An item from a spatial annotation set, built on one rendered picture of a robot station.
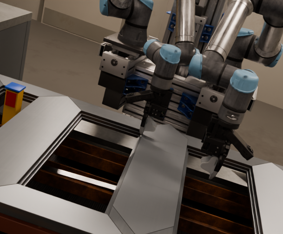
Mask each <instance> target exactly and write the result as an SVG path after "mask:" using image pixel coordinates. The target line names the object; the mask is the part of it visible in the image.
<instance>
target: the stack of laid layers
mask: <svg viewBox="0 0 283 234"><path fill-rule="evenodd" d="M5 94H6V88H5V85H3V86H1V87H0V97H1V96H2V95H5ZM37 98H38V96H35V95H32V94H29V93H26V92H24V93H23V99H22V100H23V101H26V102H29V103H31V102H33V101H34V100H35V99H37ZM81 120H84V121H87V122H90V123H93V124H96V125H99V126H102V127H105V128H108V129H111V130H114V131H117V132H120V133H123V134H126V135H129V136H132V137H136V138H137V140H136V143H135V145H134V147H133V149H132V152H131V154H130V156H129V159H128V161H127V163H126V165H125V168H124V170H123V172H122V175H121V177H120V179H119V182H118V184H117V186H116V188H115V190H114V193H113V195H112V197H111V200H110V202H109V204H108V206H107V209H106V211H105V214H108V215H109V217H110V218H111V220H112V221H113V222H114V224H115V225H116V226H117V228H118V229H119V230H120V232H121V233H122V234H134V233H133V231H132V230H131V229H130V228H129V226H128V225H127V224H126V222H125V221H124V220H123V219H122V217H121V216H120V215H119V213H118V212H117V211H116V209H115V208H114V207H113V206H112V205H113V203H114V200H115V198H116V196H117V193H118V191H119V188H120V186H121V184H122V181H123V179H124V177H125V174H126V172H127V170H128V167H129V165H130V163H131V160H132V158H133V155H134V153H135V151H136V148H137V146H138V143H139V141H140V139H141V137H142V136H141V135H140V132H139V129H136V128H133V127H130V126H127V125H124V124H121V123H117V122H115V121H112V120H109V119H106V118H103V117H99V116H96V115H93V114H90V113H87V112H84V111H80V112H79V114H78V115H77V116H76V117H75V118H74V119H73V120H72V121H71V122H70V123H69V125H68V126H67V127H66V128H65V129H64V130H63V131H62V133H61V134H60V135H59V136H58V137H57V138H56V139H55V141H54V142H53V143H52V144H51V145H50V146H49V147H48V149H47V150H46V151H45V152H44V153H43V154H42V155H41V157H40V158H39V159H38V160H37V161H36V162H35V163H34V165H33V166H32V167H31V168H30V169H29V170H28V171H27V172H26V173H25V174H24V175H23V177H22V178H21V179H20V180H19V181H18V182H17V184H20V185H23V186H27V185H28V184H29V183H30V181H31V180H32V179H33V178H34V177H35V176H36V175H37V173H38V172H39V171H40V170H41V168H42V167H43V166H44V165H45V163H46V162H47V161H48V160H49V159H50V157H51V156H52V155H53V154H54V153H55V151H56V150H57V149H58V148H59V146H60V145H61V144H62V143H63V142H64V141H65V139H66V138H67V137H68V136H69V135H70V133H71V132H72V131H73V130H74V129H75V127H76V126H77V125H78V124H79V122H80V121H81ZM188 155H190V156H193V157H197V158H200V159H201V158H202V157H205V156H209V155H207V154H206V153H203V152H200V149H197V148H194V147H191V146H188V145H187V150H186V155H185V161H184V169H183V175H182V181H181V186H180V192H179V198H178V206H177V212H176V218H175V224H174V227H170V228H167V229H163V230H160V231H156V232H153V233H150V234H177V229H178V220H179V214H180V208H181V201H182V195H183V189H184V180H185V173H186V167H187V160H188ZM222 166H224V167H227V168H230V169H233V170H236V171H239V172H242V173H245V174H246V179H247V186H248V194H249V201H250V211H251V218H252V226H253V233H254V234H263V230H262V224H261V218H260V212H259V206H258V201H257V193H256V187H255V181H254V175H253V169H252V166H250V165H247V164H244V163H241V162H237V161H234V160H231V159H228V158H225V160H224V163H223V165H222ZM0 213H2V214H5V215H8V216H11V217H14V218H17V219H20V220H23V221H26V222H29V223H31V224H34V225H37V226H40V227H43V228H46V229H49V230H52V231H54V232H57V233H60V234H91V233H88V232H85V231H82V230H79V229H76V228H73V227H70V226H68V225H65V224H62V223H59V222H56V221H53V220H50V219H47V218H44V217H41V216H39V215H36V214H32V213H29V212H27V211H24V210H21V209H18V208H15V207H12V206H9V205H6V204H4V203H1V202H0Z"/></svg>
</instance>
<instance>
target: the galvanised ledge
mask: <svg viewBox="0 0 283 234"><path fill-rule="evenodd" d="M70 135H73V136H76V137H79V138H82V139H85V140H88V141H91V142H94V143H97V144H100V145H103V146H106V147H109V148H112V149H115V150H119V151H122V152H125V153H127V154H131V152H132V149H133V147H134V145H135V143H136V140H137V138H136V137H133V136H129V135H126V134H123V133H120V132H117V131H114V130H111V129H108V128H105V127H102V126H99V125H96V124H93V123H90V122H87V121H84V120H81V121H80V122H79V124H78V125H77V126H76V127H75V129H74V130H73V131H72V132H71V133H70ZM200 164H201V159H200V158H197V157H193V156H190V155H188V160H187V167H186V173H187V174H191V175H194V176H197V177H200V178H203V179H206V180H209V181H212V182H215V183H218V184H221V185H224V186H227V187H230V188H233V189H236V190H239V191H242V192H245V193H248V186H247V179H246V174H245V173H242V172H239V171H236V170H233V169H230V168H227V167H224V166H222V167H221V169H220V171H219V172H218V174H217V175H216V176H215V177H213V178H212V179H211V180H210V179H209V176H210V173H209V172H207V171H206V170H204V169H202V168H201V167H200Z"/></svg>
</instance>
